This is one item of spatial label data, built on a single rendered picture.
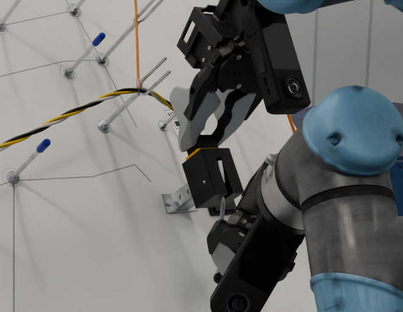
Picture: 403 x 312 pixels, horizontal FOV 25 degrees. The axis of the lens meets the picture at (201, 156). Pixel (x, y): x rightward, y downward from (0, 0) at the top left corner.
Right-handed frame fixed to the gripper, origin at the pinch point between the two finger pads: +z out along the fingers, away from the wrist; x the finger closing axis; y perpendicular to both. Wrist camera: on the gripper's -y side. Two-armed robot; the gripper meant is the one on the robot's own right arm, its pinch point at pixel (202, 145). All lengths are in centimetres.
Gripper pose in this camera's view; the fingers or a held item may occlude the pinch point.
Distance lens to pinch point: 102.9
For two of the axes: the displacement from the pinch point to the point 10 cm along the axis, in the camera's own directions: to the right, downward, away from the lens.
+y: -5.0, -6.4, 5.9
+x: -7.8, 0.2, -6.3
